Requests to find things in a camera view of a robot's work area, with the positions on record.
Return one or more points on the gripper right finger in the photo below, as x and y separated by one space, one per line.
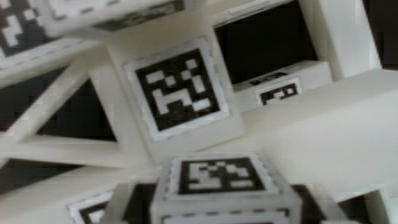
321 208

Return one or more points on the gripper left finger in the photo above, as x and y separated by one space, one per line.
129 205

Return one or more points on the white tagged block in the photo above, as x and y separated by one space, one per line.
222 188

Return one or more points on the white long front beam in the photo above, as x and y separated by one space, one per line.
328 134

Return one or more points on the white long beam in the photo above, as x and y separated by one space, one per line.
30 48
328 134

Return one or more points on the white chair backrest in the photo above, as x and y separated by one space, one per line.
158 71

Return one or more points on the white long back beam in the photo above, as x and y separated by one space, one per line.
30 48

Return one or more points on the white short chair leg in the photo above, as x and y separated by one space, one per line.
278 85

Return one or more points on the white small tagged cube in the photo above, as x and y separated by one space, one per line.
104 15

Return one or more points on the white L-shaped fence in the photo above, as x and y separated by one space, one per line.
342 36

